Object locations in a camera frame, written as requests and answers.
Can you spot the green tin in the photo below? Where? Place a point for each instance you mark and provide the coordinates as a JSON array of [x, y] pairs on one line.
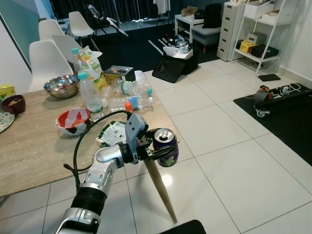
[[6, 91]]

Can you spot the black bag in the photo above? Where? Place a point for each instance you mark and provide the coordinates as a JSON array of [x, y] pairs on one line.
[[265, 51]]

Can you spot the grey box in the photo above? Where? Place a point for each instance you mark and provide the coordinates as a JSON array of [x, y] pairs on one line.
[[256, 39]]

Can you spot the patterned plate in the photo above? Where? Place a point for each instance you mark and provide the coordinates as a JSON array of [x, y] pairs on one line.
[[5, 122]]

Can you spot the grey low bench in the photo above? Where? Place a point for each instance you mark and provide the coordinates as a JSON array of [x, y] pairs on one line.
[[207, 35]]

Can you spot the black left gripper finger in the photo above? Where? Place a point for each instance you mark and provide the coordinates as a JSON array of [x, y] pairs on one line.
[[153, 135], [165, 152]]

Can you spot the black bin with white bag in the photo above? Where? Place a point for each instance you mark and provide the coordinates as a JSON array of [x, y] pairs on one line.
[[173, 66]]

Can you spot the clear bottle with green label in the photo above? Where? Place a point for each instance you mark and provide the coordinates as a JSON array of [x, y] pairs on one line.
[[132, 87]]

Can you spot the white storage box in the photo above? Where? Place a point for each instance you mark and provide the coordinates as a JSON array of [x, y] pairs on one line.
[[257, 10]]

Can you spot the black robot body cover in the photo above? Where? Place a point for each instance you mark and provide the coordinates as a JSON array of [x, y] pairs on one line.
[[185, 228]]

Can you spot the white ladder shelf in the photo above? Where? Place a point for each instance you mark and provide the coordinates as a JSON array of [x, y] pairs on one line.
[[280, 19]]

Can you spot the clear bottle with blue label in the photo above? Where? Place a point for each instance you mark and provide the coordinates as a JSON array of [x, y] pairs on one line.
[[134, 103]]

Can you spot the green yellow snack bag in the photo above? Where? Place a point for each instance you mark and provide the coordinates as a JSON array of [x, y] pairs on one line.
[[91, 63]]

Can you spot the dark red bowl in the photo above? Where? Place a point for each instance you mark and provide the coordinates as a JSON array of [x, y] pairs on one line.
[[13, 105]]

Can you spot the yellow box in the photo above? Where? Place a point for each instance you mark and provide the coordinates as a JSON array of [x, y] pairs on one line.
[[246, 47]]

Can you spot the wooden dining table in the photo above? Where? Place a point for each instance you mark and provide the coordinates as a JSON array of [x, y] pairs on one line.
[[39, 146]]

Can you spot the red and white bowl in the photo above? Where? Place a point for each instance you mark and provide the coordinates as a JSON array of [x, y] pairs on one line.
[[73, 119]]

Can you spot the small white side table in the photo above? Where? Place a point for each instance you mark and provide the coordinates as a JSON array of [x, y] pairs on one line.
[[183, 22]]

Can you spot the small white bottle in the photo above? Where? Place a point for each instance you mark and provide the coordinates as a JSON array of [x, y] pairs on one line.
[[107, 95]]

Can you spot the steel mixing bowl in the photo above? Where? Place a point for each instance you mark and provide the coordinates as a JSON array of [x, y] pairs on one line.
[[61, 87]]

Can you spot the black wheeled dolly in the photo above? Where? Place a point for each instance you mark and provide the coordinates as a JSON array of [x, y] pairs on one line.
[[263, 100]]

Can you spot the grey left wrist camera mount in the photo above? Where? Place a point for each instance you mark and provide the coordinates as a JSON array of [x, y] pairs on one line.
[[134, 126]]

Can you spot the crumpled green white packet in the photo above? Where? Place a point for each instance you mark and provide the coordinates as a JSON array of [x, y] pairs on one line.
[[112, 134]]

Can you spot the clear bottle with teal cap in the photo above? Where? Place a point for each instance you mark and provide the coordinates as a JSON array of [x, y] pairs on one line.
[[90, 97], [75, 58]]

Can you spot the white drawer unit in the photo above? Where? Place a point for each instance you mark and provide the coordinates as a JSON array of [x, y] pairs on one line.
[[228, 29]]

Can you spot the bottle with orange cap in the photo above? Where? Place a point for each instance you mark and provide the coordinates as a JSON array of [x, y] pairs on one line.
[[128, 106]]

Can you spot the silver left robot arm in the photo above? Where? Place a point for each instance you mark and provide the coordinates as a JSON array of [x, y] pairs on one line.
[[105, 163]]

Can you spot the purple drink can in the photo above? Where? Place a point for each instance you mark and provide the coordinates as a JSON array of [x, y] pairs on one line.
[[165, 138]]

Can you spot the small black floor pad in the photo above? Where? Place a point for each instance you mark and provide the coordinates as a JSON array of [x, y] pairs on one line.
[[269, 77]]

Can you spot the black backpack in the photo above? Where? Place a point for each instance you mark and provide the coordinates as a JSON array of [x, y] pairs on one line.
[[213, 15]]

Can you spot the black floor mat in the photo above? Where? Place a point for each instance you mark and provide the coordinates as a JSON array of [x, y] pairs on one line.
[[282, 126]]

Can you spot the black printed box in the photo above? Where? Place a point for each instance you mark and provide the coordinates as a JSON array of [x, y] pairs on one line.
[[119, 74]]

